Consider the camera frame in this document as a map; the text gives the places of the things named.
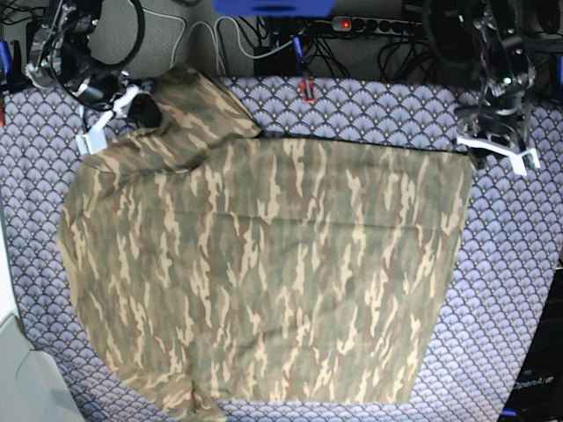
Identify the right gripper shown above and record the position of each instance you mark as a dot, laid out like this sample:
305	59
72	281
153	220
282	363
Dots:
98	91

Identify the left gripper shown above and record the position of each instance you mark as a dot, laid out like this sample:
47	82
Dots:
496	119

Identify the camouflage T-shirt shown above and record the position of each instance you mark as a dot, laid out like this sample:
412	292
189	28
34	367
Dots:
206	262

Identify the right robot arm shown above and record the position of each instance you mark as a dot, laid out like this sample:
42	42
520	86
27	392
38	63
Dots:
60	56

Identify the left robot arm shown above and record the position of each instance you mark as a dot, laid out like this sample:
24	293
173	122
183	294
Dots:
465	34

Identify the blue fan-pattern tablecloth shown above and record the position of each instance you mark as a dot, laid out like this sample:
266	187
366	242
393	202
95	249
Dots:
506	263

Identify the black power adapter box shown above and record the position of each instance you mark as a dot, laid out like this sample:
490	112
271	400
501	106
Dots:
282	63

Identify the red table clamp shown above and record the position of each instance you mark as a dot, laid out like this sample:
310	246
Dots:
307	90

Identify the black power strip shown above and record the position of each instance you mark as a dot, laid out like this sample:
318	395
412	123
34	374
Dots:
379	26

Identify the black OpenArm box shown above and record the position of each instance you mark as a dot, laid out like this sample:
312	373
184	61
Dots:
537	392

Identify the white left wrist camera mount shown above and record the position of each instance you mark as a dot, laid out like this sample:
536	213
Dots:
521	161

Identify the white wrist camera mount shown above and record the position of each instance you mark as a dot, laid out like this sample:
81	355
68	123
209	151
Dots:
521	161
94	139

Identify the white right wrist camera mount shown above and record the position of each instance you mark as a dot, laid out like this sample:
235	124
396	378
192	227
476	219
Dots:
94	139

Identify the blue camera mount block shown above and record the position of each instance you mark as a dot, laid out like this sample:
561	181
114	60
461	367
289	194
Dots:
274	8

